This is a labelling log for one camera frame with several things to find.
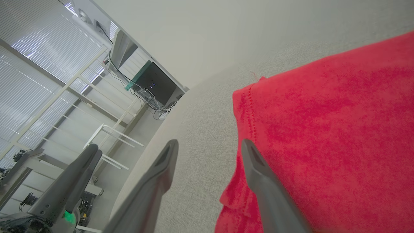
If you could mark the black computer tower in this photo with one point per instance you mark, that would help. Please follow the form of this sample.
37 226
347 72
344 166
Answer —
158 84

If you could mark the grey monitor back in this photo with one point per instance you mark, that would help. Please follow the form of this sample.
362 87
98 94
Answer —
121 48

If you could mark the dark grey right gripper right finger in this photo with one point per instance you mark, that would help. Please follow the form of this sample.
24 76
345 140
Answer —
268 191

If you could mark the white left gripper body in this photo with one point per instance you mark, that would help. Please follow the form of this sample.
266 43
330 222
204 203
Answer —
32 225

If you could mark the green glass desk shelf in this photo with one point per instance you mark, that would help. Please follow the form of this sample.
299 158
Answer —
137 77

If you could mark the white side table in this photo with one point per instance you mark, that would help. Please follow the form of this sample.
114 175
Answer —
97 131

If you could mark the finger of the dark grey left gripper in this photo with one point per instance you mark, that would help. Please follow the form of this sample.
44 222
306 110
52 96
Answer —
92 174
64 187

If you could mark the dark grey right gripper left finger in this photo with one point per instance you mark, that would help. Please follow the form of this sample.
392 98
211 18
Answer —
152 191

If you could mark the white window blinds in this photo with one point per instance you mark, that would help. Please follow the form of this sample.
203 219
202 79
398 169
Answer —
32 32

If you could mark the red basketball jersey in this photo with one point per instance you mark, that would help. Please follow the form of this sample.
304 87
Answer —
323 129

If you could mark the white partition panel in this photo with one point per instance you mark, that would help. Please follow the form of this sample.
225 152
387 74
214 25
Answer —
226 32

